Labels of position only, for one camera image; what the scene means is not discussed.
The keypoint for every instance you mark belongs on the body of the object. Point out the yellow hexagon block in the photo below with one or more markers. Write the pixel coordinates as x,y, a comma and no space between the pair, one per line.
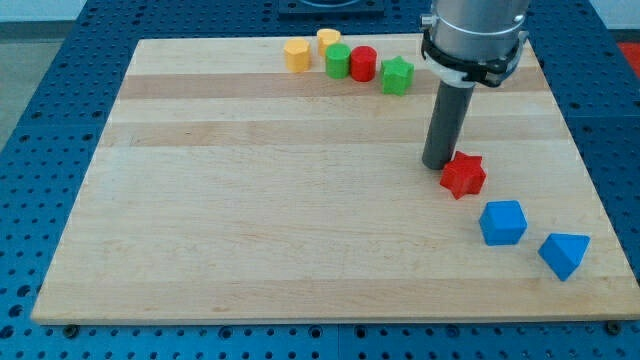
297,52

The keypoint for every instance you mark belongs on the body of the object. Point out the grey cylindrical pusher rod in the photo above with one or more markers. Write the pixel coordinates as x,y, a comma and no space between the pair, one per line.
449,112

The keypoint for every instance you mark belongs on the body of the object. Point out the wooden board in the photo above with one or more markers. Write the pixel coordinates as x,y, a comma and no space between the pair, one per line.
227,190

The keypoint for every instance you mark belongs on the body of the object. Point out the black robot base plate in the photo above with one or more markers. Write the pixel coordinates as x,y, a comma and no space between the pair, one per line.
309,8

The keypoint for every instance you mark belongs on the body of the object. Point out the blue triangular prism block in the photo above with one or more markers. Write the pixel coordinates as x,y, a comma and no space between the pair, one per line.
564,253

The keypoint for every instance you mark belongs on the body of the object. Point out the red cylinder block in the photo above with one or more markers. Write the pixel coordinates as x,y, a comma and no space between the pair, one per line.
363,60

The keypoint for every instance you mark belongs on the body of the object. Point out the red star block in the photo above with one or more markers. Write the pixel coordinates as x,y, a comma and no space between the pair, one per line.
463,175

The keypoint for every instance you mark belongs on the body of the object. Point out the yellow heart block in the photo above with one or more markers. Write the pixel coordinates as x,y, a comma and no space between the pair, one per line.
326,37

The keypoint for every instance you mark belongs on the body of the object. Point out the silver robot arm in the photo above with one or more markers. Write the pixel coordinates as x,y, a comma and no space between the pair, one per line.
475,30

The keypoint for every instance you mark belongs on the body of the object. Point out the green star block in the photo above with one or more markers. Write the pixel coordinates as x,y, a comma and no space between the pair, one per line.
397,76

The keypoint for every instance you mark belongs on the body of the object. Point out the blue cube block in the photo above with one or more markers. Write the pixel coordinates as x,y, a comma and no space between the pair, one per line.
502,223

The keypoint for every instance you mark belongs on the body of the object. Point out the green cylinder block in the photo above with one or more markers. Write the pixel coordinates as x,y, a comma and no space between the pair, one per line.
337,60

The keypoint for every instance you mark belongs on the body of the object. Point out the black and white mounting clamp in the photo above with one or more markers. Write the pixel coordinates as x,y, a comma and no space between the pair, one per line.
463,73

